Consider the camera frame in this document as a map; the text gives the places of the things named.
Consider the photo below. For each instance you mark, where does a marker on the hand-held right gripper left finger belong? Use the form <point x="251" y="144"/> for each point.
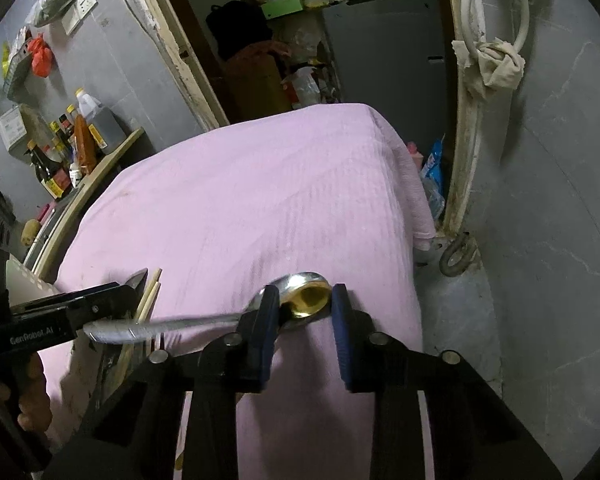
<point x="269" y="320"/>

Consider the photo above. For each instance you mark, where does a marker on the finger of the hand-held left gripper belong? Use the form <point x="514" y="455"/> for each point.
<point x="100" y="305"/>

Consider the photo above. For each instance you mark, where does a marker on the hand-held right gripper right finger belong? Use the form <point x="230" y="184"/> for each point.
<point x="342" y="340"/>

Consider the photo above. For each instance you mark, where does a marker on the wooden chopstick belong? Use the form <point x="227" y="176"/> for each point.
<point x="146" y="302"/>
<point x="152" y="295"/>

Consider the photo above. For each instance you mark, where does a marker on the metal spoon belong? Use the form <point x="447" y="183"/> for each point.
<point x="300" y="280"/>

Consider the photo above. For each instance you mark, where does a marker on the person's left hand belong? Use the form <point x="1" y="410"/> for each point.
<point x="35" y="400"/>

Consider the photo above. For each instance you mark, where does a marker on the white slotted drainer basket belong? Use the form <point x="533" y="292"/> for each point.
<point x="30" y="282"/>

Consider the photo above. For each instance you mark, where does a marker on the yellow sponge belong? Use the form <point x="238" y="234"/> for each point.
<point x="30" y="232"/>

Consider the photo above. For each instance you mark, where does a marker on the white blue pouch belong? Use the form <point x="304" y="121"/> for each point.
<point x="76" y="175"/>

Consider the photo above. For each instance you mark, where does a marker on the wooden counter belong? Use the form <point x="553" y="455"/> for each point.
<point x="100" y="170"/>

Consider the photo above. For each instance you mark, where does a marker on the pink floral cloth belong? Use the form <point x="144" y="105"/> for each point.
<point x="255" y="185"/>

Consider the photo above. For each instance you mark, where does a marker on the dark sauce bottle yellow label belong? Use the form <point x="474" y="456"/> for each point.
<point x="47" y="175"/>

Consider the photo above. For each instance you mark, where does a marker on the orange sauce pouch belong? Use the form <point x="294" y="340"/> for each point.
<point x="84" y="145"/>

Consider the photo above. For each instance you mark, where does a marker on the dark sauce bottle red label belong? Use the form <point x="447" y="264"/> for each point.
<point x="66" y="135"/>

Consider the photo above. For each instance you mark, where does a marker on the large plastic oil jug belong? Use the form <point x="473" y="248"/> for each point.
<point x="102" y="125"/>

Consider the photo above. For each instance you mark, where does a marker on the white hanging box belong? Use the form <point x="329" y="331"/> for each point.
<point x="15" y="130"/>

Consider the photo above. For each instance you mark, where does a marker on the blue packet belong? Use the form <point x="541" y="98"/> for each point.
<point x="434" y="165"/>

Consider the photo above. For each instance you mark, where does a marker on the pink capped bottle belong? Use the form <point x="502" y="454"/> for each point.
<point x="414" y="155"/>

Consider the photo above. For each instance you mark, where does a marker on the red plastic bag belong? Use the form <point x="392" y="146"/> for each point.
<point x="41" y="57"/>

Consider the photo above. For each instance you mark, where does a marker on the grey refrigerator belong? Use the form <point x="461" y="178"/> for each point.
<point x="385" y="60"/>

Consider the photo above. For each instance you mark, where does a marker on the black bag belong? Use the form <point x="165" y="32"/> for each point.
<point x="237" y="27"/>

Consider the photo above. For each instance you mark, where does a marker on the clear bag of dried goods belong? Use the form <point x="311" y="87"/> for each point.
<point x="55" y="2"/>

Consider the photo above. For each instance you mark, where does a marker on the knotted beige rag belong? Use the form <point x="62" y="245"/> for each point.
<point x="495" y="67"/>

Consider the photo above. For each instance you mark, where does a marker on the green box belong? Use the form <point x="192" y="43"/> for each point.
<point x="282" y="7"/>

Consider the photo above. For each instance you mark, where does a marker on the grey wall rack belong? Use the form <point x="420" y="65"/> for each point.
<point x="17" y="72"/>

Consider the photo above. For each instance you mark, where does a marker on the wooden door frame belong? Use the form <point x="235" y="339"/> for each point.
<point x="190" y="60"/>

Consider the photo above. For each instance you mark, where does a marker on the white wall socket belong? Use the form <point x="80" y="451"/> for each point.
<point x="80" y="10"/>

